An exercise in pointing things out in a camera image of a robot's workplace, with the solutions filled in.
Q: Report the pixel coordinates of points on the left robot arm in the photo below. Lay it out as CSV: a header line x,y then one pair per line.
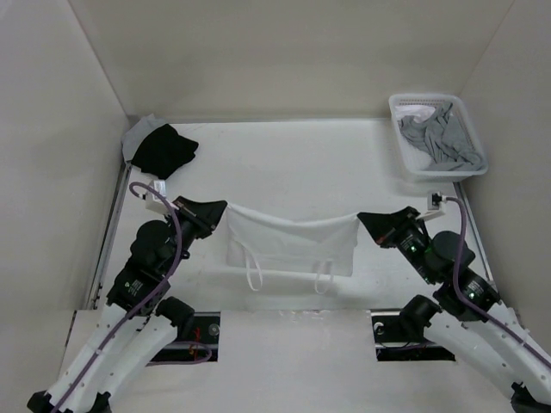
x,y
139,318

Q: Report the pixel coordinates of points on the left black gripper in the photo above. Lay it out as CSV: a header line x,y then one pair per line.
x,y
205,215

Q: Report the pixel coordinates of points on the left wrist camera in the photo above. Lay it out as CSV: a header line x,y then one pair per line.
x,y
154,201

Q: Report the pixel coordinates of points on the white tank top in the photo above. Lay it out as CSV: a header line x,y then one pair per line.
x,y
259,242

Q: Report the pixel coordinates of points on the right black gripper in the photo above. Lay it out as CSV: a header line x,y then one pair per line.
x,y
387,226

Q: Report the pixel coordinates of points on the grey folded tank top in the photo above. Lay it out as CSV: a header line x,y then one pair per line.
x,y
133,138

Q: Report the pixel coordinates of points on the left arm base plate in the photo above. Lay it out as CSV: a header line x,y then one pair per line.
x,y
196,344

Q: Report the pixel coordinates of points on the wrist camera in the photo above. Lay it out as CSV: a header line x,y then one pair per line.
x,y
154,201
435,202

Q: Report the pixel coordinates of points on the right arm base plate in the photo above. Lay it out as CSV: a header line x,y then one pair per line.
x,y
394,343

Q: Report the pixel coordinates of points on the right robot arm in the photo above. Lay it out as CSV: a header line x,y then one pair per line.
x,y
465,315

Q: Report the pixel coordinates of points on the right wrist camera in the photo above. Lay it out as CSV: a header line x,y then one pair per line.
x,y
435,202

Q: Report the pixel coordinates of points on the grey tank top in basket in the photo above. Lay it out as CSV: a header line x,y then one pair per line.
x,y
443,139

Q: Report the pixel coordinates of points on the white garment in basket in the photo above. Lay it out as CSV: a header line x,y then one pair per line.
x,y
418,113

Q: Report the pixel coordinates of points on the white plastic basket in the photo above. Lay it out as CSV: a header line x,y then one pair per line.
x,y
413,161

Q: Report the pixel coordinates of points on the black folded tank top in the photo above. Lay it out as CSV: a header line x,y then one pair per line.
x,y
163,151

